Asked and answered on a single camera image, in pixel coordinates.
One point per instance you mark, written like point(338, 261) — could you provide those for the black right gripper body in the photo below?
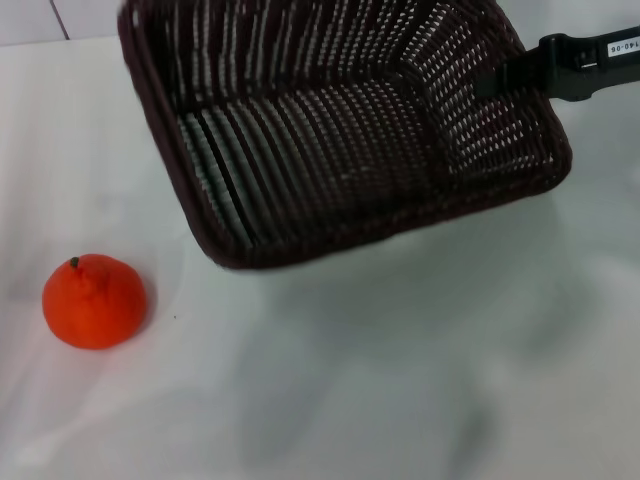
point(560, 65)

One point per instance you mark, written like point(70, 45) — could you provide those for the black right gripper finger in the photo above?
point(490, 80)

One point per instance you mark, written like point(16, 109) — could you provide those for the dark brown woven basket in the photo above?
point(320, 165)

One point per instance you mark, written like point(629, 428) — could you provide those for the orange mandarin fruit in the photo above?
point(95, 302)

